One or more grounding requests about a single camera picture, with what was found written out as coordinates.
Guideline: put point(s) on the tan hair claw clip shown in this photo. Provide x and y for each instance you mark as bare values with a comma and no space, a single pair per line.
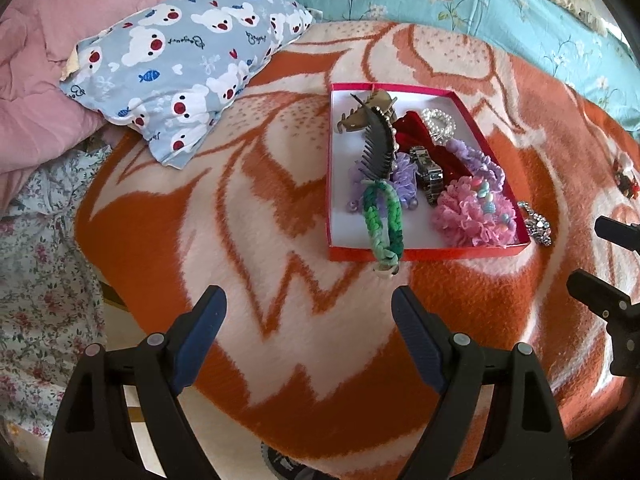
360,117

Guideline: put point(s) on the white pearl bead scrunchie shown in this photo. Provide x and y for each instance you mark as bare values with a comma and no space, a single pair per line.
440,120

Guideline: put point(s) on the lavender mesh scrunchie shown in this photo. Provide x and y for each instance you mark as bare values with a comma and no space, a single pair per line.
402,177

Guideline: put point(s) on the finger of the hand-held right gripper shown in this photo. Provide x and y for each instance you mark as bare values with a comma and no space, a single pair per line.
620,232
597,292

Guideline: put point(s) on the silver rhinestone brooch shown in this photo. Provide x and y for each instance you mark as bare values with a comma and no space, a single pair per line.
537,225

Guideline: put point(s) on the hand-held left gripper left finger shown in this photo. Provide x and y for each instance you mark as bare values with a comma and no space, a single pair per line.
197,340

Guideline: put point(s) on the dark object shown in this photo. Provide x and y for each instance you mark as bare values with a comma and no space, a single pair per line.
285,462

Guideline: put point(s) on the pink mesh scrunchie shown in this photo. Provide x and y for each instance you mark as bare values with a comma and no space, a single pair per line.
465,215

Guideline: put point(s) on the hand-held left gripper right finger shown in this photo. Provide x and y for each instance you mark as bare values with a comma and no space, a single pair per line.
417,340

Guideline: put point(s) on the white floral cloth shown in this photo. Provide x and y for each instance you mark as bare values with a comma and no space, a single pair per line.
40,285

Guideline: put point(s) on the blue bear print pillow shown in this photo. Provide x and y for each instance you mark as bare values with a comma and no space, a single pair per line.
200,60

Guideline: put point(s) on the small red hair clip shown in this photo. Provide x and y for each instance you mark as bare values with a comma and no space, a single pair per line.
625,175

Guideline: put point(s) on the silver wrist watch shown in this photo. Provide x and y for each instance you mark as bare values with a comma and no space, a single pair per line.
430,175

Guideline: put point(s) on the black comb hair clip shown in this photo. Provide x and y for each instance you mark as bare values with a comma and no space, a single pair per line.
377,145

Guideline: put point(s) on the pink quilt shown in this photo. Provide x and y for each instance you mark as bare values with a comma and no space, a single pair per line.
50,60

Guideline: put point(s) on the orange and cream blanket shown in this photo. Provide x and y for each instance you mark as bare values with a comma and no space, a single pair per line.
300,285

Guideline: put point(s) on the teal floral bed sheet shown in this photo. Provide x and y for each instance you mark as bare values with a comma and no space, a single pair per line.
450,0

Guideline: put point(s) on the red bow hair clip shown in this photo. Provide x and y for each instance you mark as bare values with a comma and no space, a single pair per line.
415,127

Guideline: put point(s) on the red cardboard box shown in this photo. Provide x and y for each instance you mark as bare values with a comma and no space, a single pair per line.
345,230

